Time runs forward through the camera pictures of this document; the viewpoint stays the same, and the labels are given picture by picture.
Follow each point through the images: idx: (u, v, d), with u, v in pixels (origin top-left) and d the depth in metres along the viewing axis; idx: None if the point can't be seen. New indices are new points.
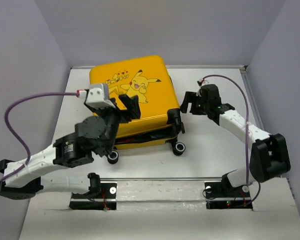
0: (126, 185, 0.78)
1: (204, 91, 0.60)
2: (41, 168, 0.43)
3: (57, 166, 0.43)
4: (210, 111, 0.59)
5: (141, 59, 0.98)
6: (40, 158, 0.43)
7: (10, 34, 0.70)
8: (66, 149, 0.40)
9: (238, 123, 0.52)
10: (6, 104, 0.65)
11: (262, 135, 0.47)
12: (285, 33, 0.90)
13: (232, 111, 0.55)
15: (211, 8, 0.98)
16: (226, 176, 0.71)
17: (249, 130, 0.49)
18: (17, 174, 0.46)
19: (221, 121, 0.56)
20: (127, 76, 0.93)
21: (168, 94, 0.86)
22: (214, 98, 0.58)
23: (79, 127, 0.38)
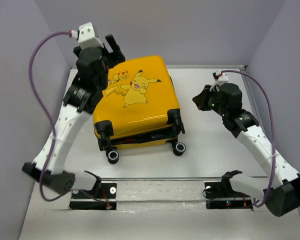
0: (126, 185, 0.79)
1: (224, 96, 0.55)
2: (71, 129, 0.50)
3: (81, 119, 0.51)
4: (228, 120, 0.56)
5: (141, 59, 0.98)
6: (65, 122, 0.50)
7: (11, 37, 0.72)
8: (80, 93, 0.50)
9: (264, 149, 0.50)
10: (5, 105, 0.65)
11: (289, 173, 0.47)
12: (287, 30, 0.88)
13: (256, 130, 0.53)
15: (211, 6, 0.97)
16: (226, 177, 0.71)
17: (276, 164, 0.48)
18: (54, 153, 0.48)
19: (241, 136, 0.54)
20: (128, 76, 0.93)
21: (168, 94, 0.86)
22: (234, 105, 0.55)
23: (81, 60, 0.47)
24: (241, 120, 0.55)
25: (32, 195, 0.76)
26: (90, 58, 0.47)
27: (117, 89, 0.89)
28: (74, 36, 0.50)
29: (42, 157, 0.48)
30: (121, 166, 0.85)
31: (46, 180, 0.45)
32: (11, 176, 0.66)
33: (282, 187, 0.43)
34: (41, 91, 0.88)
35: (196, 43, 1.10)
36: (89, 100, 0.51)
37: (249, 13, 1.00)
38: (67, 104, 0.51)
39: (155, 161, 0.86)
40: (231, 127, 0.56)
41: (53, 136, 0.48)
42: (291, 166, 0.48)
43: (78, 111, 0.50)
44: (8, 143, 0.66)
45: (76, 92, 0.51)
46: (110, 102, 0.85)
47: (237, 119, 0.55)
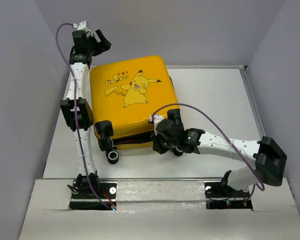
0: (126, 185, 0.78)
1: (164, 131, 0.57)
2: (84, 73, 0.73)
3: (86, 69, 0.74)
4: (183, 146, 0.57)
5: (141, 60, 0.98)
6: (78, 70, 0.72)
7: (11, 37, 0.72)
8: (79, 55, 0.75)
9: (222, 145, 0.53)
10: (5, 105, 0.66)
11: (253, 146, 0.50)
12: (286, 30, 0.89)
13: (204, 137, 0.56)
15: (211, 6, 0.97)
16: (226, 176, 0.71)
17: (238, 148, 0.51)
18: (79, 87, 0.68)
19: (202, 150, 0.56)
20: (128, 76, 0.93)
21: (168, 94, 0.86)
22: (177, 132, 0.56)
23: (75, 35, 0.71)
24: (190, 139, 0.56)
25: (31, 195, 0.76)
26: (80, 31, 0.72)
27: (117, 89, 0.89)
28: (74, 27, 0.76)
29: (71, 93, 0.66)
30: (121, 165, 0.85)
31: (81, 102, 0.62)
32: (11, 176, 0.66)
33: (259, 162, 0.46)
34: (41, 91, 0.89)
35: (195, 44, 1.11)
36: (87, 59, 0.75)
37: (249, 13, 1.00)
38: (73, 63, 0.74)
39: (155, 161, 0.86)
40: (189, 149, 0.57)
41: (74, 77, 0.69)
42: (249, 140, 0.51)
43: (84, 64, 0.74)
44: (9, 143, 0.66)
45: (77, 56, 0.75)
46: (110, 102, 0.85)
47: (187, 140, 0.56)
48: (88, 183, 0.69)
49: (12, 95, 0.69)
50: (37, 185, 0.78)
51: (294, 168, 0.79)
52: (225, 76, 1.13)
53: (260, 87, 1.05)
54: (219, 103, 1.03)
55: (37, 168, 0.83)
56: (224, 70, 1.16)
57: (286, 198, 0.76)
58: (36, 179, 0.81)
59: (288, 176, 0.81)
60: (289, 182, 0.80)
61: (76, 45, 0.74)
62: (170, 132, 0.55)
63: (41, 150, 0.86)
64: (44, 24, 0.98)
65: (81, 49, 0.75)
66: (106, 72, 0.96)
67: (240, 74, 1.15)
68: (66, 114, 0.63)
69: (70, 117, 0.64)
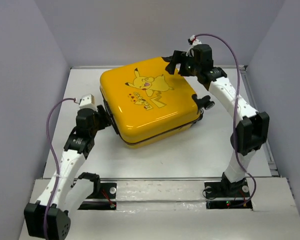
0: (126, 185, 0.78)
1: (197, 53, 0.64)
2: (73, 168, 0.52)
3: (79, 161, 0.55)
4: (201, 75, 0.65)
5: (115, 84, 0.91)
6: (67, 163, 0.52)
7: (11, 37, 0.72)
8: (77, 140, 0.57)
9: (228, 95, 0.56)
10: (5, 105, 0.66)
11: (249, 111, 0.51)
12: (287, 30, 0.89)
13: (225, 80, 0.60)
15: (211, 6, 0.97)
16: (225, 176, 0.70)
17: (238, 105, 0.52)
18: (59, 187, 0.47)
19: (211, 88, 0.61)
20: (135, 92, 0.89)
21: (148, 64, 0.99)
22: (206, 61, 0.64)
23: (78, 118, 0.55)
24: (212, 73, 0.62)
25: (31, 195, 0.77)
26: (86, 113, 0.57)
27: (158, 94, 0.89)
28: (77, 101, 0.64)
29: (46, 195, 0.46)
30: (121, 165, 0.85)
31: (52, 213, 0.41)
32: (11, 176, 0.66)
33: (242, 122, 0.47)
34: (41, 92, 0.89)
35: None
36: (86, 146, 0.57)
37: (249, 13, 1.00)
38: (67, 149, 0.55)
39: (155, 161, 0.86)
40: (204, 80, 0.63)
41: (56, 173, 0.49)
42: (252, 108, 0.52)
43: (78, 153, 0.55)
44: (9, 143, 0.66)
45: (75, 141, 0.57)
46: (173, 99, 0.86)
47: (208, 72, 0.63)
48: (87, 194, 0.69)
49: (12, 95, 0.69)
50: (38, 184, 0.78)
51: (293, 168, 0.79)
52: None
53: (260, 88, 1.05)
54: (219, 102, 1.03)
55: (37, 168, 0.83)
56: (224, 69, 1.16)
57: (286, 198, 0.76)
58: (36, 179, 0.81)
59: (288, 176, 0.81)
60: (289, 182, 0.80)
61: (78, 127, 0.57)
62: (201, 56, 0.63)
63: (41, 150, 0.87)
64: (44, 24, 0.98)
65: (83, 132, 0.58)
66: (129, 112, 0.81)
67: (240, 74, 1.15)
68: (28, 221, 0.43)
69: (34, 227, 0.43)
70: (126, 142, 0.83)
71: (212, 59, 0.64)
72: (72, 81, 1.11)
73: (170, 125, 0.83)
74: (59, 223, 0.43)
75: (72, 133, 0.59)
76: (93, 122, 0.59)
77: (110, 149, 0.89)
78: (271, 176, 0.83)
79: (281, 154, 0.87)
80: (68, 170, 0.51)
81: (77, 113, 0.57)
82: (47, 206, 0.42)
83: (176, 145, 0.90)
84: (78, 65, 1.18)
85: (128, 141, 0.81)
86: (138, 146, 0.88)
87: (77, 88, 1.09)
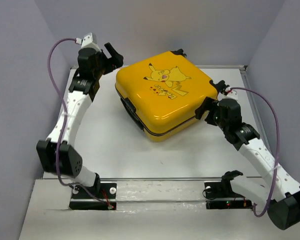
0: (126, 185, 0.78)
1: (225, 109, 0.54)
2: (79, 109, 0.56)
3: (86, 102, 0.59)
4: (230, 133, 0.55)
5: (132, 79, 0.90)
6: (74, 104, 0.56)
7: (11, 37, 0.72)
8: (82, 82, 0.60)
9: (264, 163, 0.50)
10: (5, 105, 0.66)
11: (292, 186, 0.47)
12: (287, 30, 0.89)
13: (257, 142, 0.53)
15: (211, 6, 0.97)
16: (226, 177, 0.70)
17: (278, 177, 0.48)
18: (68, 126, 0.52)
19: (243, 149, 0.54)
20: (156, 84, 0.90)
21: (160, 59, 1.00)
22: (234, 118, 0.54)
23: (80, 58, 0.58)
24: (242, 133, 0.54)
25: (31, 195, 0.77)
26: (88, 53, 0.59)
27: (177, 84, 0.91)
28: (78, 42, 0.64)
29: (56, 133, 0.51)
30: (121, 166, 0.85)
31: (63, 149, 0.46)
32: (11, 176, 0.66)
33: (285, 201, 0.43)
34: (41, 92, 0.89)
35: (196, 44, 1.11)
36: (92, 87, 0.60)
37: (249, 14, 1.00)
38: (72, 91, 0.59)
39: (155, 161, 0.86)
40: (234, 140, 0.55)
41: (64, 112, 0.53)
42: (294, 182, 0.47)
43: (84, 94, 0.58)
44: (9, 143, 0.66)
45: (79, 83, 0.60)
46: (194, 87, 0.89)
47: (238, 131, 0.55)
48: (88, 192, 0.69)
49: (12, 96, 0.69)
50: (38, 184, 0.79)
51: (293, 168, 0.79)
52: (225, 76, 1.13)
53: (260, 88, 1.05)
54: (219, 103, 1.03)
55: (37, 168, 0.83)
56: (224, 70, 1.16)
57: None
58: (36, 179, 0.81)
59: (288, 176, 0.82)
60: None
61: (81, 69, 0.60)
62: (229, 113, 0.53)
63: None
64: (44, 24, 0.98)
65: (87, 74, 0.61)
66: (154, 104, 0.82)
67: (240, 74, 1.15)
68: (44, 157, 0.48)
69: (48, 165, 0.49)
70: (152, 134, 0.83)
71: (240, 115, 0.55)
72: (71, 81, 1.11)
73: (192, 113, 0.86)
74: (72, 158, 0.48)
75: (76, 76, 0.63)
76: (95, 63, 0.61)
77: (111, 149, 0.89)
78: None
79: (281, 155, 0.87)
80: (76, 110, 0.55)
81: (79, 55, 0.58)
82: (58, 143, 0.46)
83: (176, 145, 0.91)
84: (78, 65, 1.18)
85: (154, 132, 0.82)
86: (161, 140, 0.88)
87: None
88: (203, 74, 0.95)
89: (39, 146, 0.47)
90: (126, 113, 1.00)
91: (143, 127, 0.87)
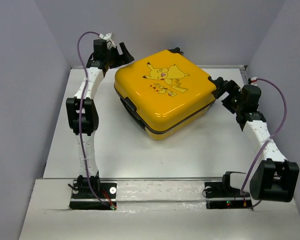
0: (126, 185, 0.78)
1: (245, 92, 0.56)
2: (96, 79, 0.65)
3: (100, 77, 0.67)
4: (240, 113, 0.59)
5: (132, 78, 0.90)
6: (92, 74, 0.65)
7: (11, 37, 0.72)
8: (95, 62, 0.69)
9: (259, 136, 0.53)
10: (5, 105, 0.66)
11: (277, 157, 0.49)
12: (287, 30, 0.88)
13: (261, 122, 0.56)
15: (211, 6, 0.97)
16: (228, 173, 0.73)
17: (267, 147, 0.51)
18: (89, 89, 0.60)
19: (245, 126, 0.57)
20: (155, 83, 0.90)
21: (158, 57, 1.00)
22: (250, 103, 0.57)
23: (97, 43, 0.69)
24: (251, 115, 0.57)
25: (32, 195, 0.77)
26: (103, 40, 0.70)
27: (176, 82, 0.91)
28: (100, 36, 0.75)
29: (79, 93, 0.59)
30: (121, 166, 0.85)
31: (87, 102, 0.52)
32: (11, 176, 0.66)
33: (265, 163, 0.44)
34: (41, 91, 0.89)
35: (196, 44, 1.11)
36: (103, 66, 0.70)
37: (250, 13, 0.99)
38: (88, 67, 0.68)
39: (155, 161, 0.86)
40: (241, 120, 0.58)
41: (86, 77, 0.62)
42: (281, 154, 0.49)
43: (99, 69, 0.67)
44: (9, 143, 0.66)
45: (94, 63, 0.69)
46: (193, 84, 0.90)
47: (248, 113, 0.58)
48: (88, 184, 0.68)
49: (12, 95, 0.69)
50: (38, 184, 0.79)
51: None
52: (225, 76, 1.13)
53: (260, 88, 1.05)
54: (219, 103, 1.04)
55: (37, 168, 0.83)
56: (224, 70, 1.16)
57: None
58: (36, 179, 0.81)
59: None
60: None
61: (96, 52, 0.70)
62: (248, 97, 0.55)
63: (40, 150, 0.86)
64: (44, 24, 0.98)
65: (100, 56, 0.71)
66: (155, 102, 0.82)
67: (240, 74, 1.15)
68: (70, 113, 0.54)
69: (74, 118, 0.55)
70: (154, 133, 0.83)
71: (258, 103, 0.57)
72: (71, 80, 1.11)
73: (192, 109, 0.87)
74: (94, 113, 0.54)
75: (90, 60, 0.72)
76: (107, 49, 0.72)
77: (110, 149, 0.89)
78: None
79: None
80: (94, 77, 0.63)
81: (96, 39, 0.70)
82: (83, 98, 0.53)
83: (176, 144, 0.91)
84: (78, 65, 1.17)
85: (156, 130, 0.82)
86: (162, 138, 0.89)
87: (76, 88, 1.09)
88: (202, 71, 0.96)
89: (67, 102, 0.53)
90: (126, 113, 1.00)
91: (145, 126, 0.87)
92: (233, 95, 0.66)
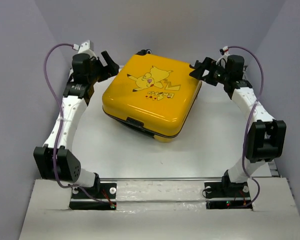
0: (126, 185, 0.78)
1: (230, 62, 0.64)
2: (75, 113, 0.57)
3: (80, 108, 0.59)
4: (228, 83, 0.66)
5: (123, 94, 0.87)
6: (70, 109, 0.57)
7: (11, 37, 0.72)
8: (75, 87, 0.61)
9: (248, 101, 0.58)
10: (6, 105, 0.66)
11: (266, 117, 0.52)
12: (287, 30, 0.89)
13: (247, 89, 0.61)
15: (211, 6, 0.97)
16: (227, 173, 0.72)
17: (255, 110, 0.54)
18: (65, 131, 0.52)
19: (234, 95, 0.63)
20: (149, 91, 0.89)
21: (135, 67, 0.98)
22: (236, 72, 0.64)
23: (75, 62, 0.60)
24: (237, 83, 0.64)
25: (31, 194, 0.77)
26: (82, 57, 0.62)
27: (166, 82, 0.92)
28: (75, 48, 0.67)
29: (53, 137, 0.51)
30: (121, 166, 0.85)
31: (62, 155, 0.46)
32: (11, 176, 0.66)
33: (256, 124, 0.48)
34: (41, 91, 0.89)
35: (195, 44, 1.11)
36: (85, 92, 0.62)
37: (250, 13, 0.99)
38: (67, 95, 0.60)
39: (155, 161, 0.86)
40: (229, 90, 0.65)
41: (60, 117, 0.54)
42: (269, 115, 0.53)
43: (79, 98, 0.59)
44: (9, 142, 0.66)
45: (74, 87, 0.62)
46: (180, 79, 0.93)
47: (234, 81, 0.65)
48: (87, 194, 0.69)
49: (12, 96, 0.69)
50: (38, 184, 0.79)
51: (293, 168, 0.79)
52: None
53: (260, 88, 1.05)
54: (218, 103, 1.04)
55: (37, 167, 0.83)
56: None
57: (286, 198, 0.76)
58: (36, 179, 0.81)
59: (288, 176, 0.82)
60: (289, 182, 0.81)
61: (76, 73, 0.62)
62: (233, 65, 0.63)
63: None
64: (44, 24, 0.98)
65: (81, 78, 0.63)
66: (160, 109, 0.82)
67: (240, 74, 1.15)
68: (42, 165, 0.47)
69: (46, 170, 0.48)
70: (166, 137, 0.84)
71: (242, 71, 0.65)
72: None
73: (191, 101, 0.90)
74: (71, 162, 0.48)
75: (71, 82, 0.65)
76: (90, 69, 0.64)
77: (110, 149, 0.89)
78: (271, 176, 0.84)
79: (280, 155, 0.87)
80: (69, 114, 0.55)
81: (74, 57, 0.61)
82: (56, 149, 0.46)
83: (176, 144, 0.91)
84: None
85: (168, 135, 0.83)
86: (169, 140, 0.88)
87: None
88: (181, 63, 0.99)
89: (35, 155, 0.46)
90: None
91: (154, 134, 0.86)
92: (214, 69, 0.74)
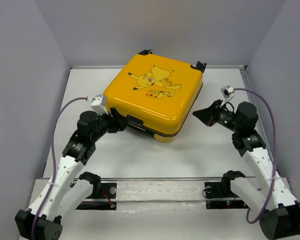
0: (126, 185, 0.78)
1: (243, 116, 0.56)
2: (68, 178, 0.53)
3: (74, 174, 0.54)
4: (237, 139, 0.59)
5: (123, 93, 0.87)
6: (63, 172, 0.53)
7: (11, 37, 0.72)
8: (76, 147, 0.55)
9: (266, 171, 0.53)
10: (5, 105, 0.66)
11: (287, 199, 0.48)
12: (287, 30, 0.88)
13: (262, 151, 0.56)
15: (211, 6, 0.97)
16: (227, 175, 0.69)
17: (274, 187, 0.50)
18: (51, 197, 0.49)
19: (246, 156, 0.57)
20: (149, 90, 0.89)
21: (136, 66, 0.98)
22: (247, 127, 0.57)
23: (80, 122, 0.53)
24: (249, 140, 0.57)
25: (31, 194, 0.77)
26: (90, 117, 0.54)
27: (167, 81, 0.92)
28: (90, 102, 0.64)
29: (37, 203, 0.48)
30: (121, 166, 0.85)
31: (41, 225, 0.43)
32: (11, 176, 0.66)
33: (277, 211, 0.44)
34: (41, 91, 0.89)
35: (196, 44, 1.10)
36: (86, 152, 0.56)
37: (250, 13, 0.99)
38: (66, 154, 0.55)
39: (155, 161, 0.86)
40: (239, 146, 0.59)
41: (51, 181, 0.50)
42: (290, 194, 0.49)
43: (76, 161, 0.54)
44: (9, 143, 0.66)
45: (74, 146, 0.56)
46: (181, 78, 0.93)
47: (245, 139, 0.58)
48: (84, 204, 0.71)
49: (12, 96, 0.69)
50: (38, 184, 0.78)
51: (293, 168, 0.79)
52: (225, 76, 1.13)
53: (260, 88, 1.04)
54: None
55: (37, 167, 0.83)
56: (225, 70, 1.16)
57: None
58: (36, 179, 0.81)
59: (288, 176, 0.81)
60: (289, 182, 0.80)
61: (80, 132, 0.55)
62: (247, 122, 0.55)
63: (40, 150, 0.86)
64: (44, 24, 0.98)
65: (84, 137, 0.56)
66: (160, 107, 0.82)
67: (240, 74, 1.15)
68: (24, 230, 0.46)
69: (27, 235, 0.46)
70: (165, 136, 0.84)
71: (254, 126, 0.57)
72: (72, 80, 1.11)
73: (191, 101, 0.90)
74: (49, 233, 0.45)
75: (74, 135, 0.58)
76: (94, 127, 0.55)
77: (110, 150, 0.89)
78: None
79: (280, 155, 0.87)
80: (61, 180, 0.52)
81: (81, 116, 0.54)
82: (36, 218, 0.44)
83: (176, 144, 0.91)
84: (78, 65, 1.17)
85: (168, 133, 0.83)
86: (169, 139, 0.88)
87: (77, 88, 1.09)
88: (184, 64, 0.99)
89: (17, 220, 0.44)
90: None
91: (154, 133, 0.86)
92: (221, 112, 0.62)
